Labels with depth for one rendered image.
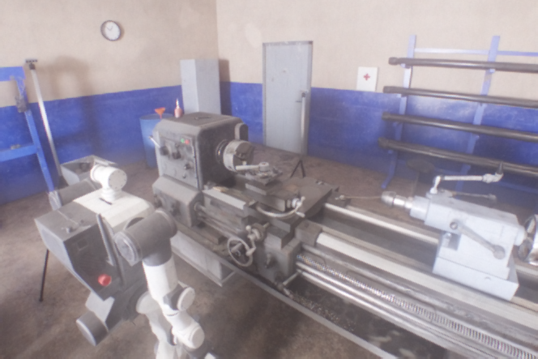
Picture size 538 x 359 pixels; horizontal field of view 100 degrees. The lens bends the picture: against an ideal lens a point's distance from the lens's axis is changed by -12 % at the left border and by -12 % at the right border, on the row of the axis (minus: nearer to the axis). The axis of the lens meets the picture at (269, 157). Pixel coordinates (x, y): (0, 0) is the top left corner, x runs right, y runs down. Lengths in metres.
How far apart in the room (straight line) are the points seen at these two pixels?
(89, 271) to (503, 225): 1.58
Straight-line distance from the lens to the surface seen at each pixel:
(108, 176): 0.89
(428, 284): 1.48
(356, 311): 1.81
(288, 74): 5.16
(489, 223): 1.46
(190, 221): 2.15
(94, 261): 0.92
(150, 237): 0.78
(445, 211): 1.44
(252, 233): 1.49
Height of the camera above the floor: 1.79
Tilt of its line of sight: 21 degrees down
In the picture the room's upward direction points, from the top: straight up
